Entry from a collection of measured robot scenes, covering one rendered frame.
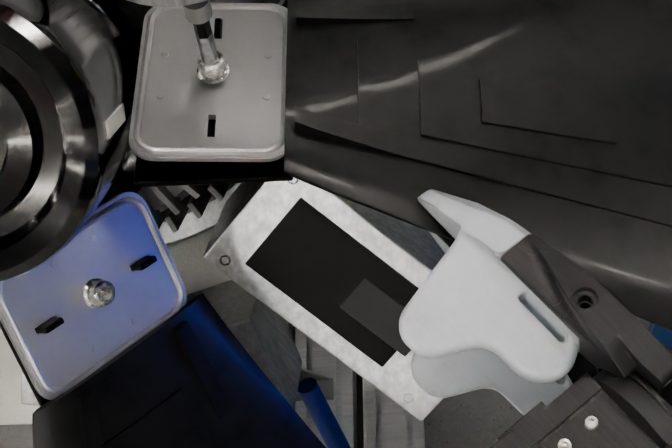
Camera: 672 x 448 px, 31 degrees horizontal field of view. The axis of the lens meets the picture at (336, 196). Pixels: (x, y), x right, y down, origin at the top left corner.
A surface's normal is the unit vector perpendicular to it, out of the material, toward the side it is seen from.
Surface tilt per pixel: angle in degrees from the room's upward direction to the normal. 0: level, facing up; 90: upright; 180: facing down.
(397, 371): 50
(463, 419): 0
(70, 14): 59
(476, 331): 6
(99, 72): 75
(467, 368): 10
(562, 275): 20
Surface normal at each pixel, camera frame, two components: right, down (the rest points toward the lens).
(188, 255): -0.04, 0.30
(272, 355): 0.94, -0.32
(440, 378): -0.21, -0.43
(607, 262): 0.11, -0.30
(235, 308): -0.35, -0.90
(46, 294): 0.69, -0.06
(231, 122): 0.02, -0.62
